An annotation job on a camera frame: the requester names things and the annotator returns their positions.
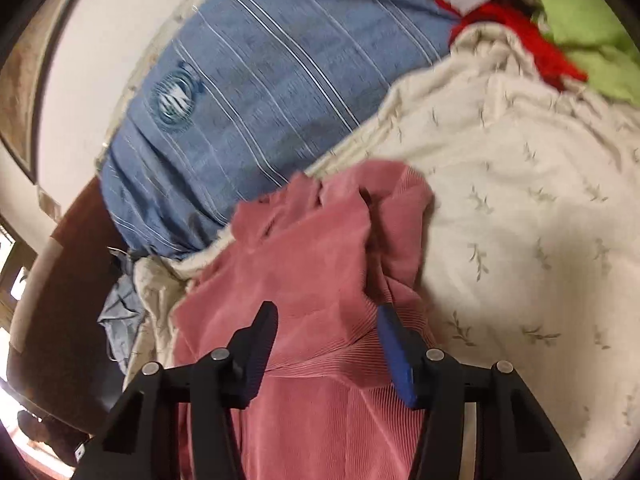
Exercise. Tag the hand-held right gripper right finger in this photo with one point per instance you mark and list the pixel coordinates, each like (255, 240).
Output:
(395, 355)

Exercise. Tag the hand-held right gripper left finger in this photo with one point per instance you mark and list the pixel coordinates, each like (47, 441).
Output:
(261, 337)

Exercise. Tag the grey-blue cloth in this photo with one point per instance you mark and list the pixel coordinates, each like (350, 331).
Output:
(120, 305)

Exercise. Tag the cream leaf print blanket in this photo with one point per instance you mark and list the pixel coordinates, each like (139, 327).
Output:
(500, 210)

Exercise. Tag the blue plaid pillow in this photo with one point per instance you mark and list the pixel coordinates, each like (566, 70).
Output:
(260, 85)

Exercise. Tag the red cloth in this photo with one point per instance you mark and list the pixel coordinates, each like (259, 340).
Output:
(505, 17)

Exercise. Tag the green cloth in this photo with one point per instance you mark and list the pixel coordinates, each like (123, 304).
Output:
(585, 25)

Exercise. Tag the framed wall picture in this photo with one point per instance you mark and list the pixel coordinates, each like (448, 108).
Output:
(20, 85)

